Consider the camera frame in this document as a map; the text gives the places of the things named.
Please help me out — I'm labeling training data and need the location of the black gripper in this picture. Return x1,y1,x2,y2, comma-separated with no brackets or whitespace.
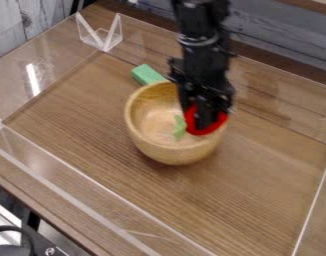
169,36,235,128

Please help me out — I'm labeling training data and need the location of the red plush tomato toy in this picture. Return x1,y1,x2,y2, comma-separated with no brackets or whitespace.
173,105,229,140

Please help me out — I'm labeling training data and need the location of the wooden bowl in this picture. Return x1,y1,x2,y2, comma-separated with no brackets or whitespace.
125,82,227,165

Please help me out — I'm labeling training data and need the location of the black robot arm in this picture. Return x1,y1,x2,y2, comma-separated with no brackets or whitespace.
169,0,235,136

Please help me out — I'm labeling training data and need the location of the green rectangular block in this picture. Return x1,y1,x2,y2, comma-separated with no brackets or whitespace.
131,64,166,85

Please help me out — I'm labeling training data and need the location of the clear acrylic corner bracket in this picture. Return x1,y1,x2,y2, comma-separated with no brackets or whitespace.
75,13,123,52

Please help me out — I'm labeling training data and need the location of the black table leg bracket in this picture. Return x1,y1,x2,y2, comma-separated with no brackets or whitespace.
22,210,68,256

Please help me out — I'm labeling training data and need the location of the black cable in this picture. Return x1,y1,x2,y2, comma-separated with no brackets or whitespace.
0,225,38,256

